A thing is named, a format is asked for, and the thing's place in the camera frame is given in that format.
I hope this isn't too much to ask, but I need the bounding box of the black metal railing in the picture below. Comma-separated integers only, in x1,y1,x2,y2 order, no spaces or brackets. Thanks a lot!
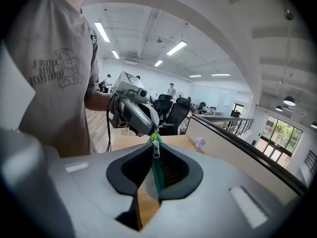
203,116,255,136

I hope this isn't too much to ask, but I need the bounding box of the large glass window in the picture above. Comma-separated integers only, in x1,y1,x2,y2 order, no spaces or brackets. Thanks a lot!
256,115,304,169

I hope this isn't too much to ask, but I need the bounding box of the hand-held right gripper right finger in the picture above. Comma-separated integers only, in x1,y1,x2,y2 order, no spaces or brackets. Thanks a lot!
142,143,298,238

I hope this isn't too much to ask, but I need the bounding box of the lilac hourglass-shaped ornament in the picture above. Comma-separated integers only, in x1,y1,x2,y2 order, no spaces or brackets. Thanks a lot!
195,137,207,150

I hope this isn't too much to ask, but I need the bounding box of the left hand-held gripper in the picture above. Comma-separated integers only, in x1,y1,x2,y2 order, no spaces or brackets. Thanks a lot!
108,70,160,137

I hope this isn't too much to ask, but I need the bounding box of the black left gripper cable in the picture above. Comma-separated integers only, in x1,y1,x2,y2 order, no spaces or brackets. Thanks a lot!
106,104,113,154

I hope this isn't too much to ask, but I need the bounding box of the person's left hand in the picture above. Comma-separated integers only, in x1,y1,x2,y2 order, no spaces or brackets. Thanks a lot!
112,99,125,115

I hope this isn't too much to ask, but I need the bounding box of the person's left forearm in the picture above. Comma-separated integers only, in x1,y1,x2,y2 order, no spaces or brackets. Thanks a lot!
84,90,115,112

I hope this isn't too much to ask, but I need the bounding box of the frosted glass office partition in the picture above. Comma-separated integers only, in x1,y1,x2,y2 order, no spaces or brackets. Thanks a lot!
190,85,239,118

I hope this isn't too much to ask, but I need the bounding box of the white partition with black rail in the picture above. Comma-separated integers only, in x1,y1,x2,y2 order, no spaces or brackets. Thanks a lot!
184,114,308,206

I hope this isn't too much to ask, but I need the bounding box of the person's beige printed shirt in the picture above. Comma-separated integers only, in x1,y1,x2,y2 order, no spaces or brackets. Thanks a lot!
4,0,100,159

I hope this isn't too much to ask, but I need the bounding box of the light blue cloth pouch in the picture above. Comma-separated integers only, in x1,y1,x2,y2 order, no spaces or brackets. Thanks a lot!
143,129,166,203

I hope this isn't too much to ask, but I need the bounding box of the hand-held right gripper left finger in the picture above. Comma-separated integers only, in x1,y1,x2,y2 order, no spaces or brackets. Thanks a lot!
47,142,155,238

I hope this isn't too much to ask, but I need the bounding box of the black office chair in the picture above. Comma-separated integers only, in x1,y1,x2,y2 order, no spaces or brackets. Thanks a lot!
164,96,192,136
153,94,174,126

